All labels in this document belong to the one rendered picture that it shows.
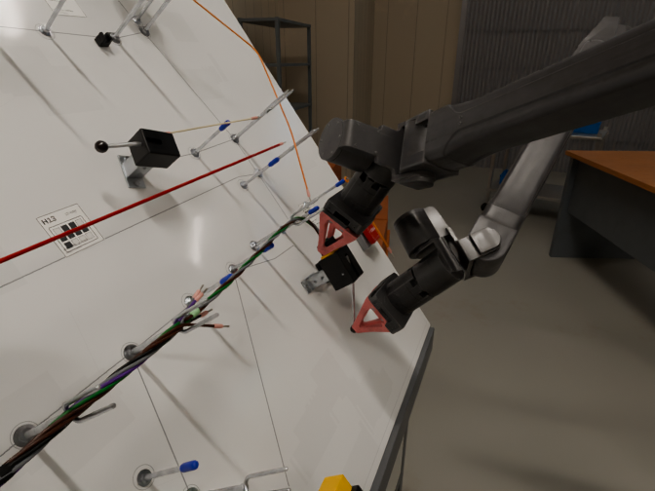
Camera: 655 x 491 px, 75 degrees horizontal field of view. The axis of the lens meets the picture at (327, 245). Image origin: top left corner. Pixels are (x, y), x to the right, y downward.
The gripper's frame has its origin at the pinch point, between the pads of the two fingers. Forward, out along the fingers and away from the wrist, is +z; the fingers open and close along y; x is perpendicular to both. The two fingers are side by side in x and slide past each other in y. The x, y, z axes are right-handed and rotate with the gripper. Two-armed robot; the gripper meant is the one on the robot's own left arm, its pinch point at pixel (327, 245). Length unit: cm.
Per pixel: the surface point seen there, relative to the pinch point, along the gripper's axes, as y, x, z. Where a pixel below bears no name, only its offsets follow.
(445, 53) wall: -602, -90, 6
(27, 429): 44.5, -6.3, 4.6
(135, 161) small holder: 21.8, -21.8, -6.0
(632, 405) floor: -136, 141, 49
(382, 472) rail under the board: 11.9, 28.9, 18.9
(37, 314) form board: 38.3, -14.0, 2.1
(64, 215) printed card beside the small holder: 30.3, -21.4, -1.0
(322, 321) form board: 3.3, 7.1, 10.3
